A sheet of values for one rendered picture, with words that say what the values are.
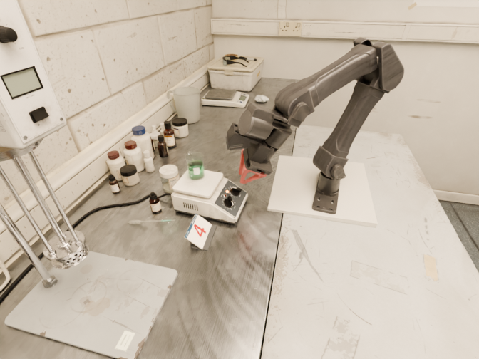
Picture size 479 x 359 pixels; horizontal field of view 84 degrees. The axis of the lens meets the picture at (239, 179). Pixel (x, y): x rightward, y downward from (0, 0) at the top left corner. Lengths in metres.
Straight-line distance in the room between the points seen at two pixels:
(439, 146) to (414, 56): 0.72
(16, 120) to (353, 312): 0.66
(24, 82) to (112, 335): 0.47
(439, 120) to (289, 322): 2.03
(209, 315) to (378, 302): 0.37
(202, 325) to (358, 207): 0.55
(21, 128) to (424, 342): 0.75
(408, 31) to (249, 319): 1.88
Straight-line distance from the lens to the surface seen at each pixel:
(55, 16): 1.00
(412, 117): 2.35
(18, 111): 0.40
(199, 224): 0.76
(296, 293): 0.66
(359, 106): 0.78
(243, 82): 1.81
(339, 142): 0.79
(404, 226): 0.91
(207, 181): 0.80
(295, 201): 0.86
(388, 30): 2.09
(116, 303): 0.68
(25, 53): 0.41
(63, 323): 0.71
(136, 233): 0.81
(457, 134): 2.52
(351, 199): 0.91
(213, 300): 0.65
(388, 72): 0.76
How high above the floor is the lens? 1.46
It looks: 36 degrees down
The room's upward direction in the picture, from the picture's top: straight up
